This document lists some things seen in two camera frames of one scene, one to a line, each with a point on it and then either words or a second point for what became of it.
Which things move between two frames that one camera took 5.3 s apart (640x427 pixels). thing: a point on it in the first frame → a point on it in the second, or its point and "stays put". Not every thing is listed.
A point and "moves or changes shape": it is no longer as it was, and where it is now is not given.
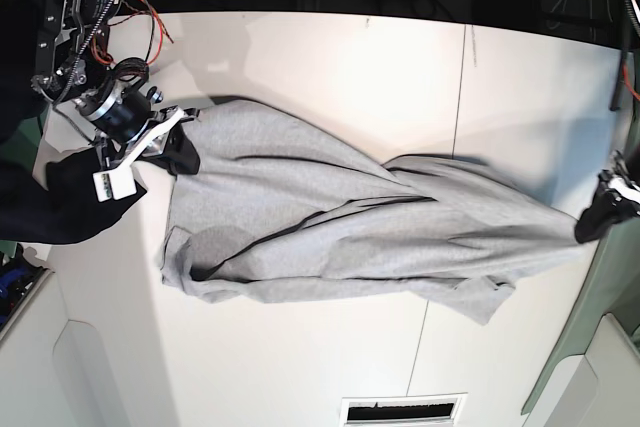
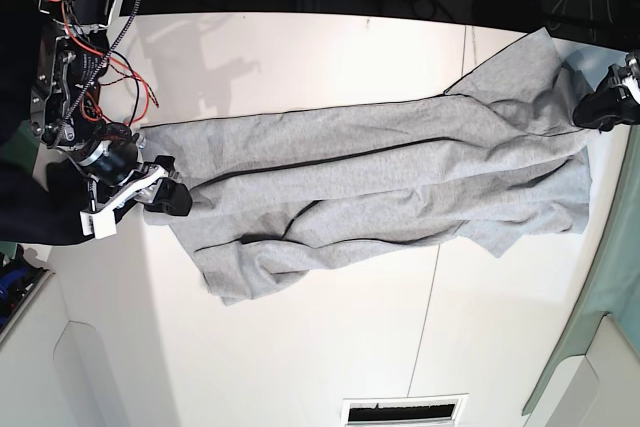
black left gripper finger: [180, 155] → [171, 198]
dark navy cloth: [51, 200] stays put
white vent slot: [426, 410] stays put
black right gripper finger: [605, 209] → [610, 104]
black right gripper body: [619, 190] → [614, 88]
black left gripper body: [120, 115] → [108, 159]
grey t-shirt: [277, 199] moves or changes shape
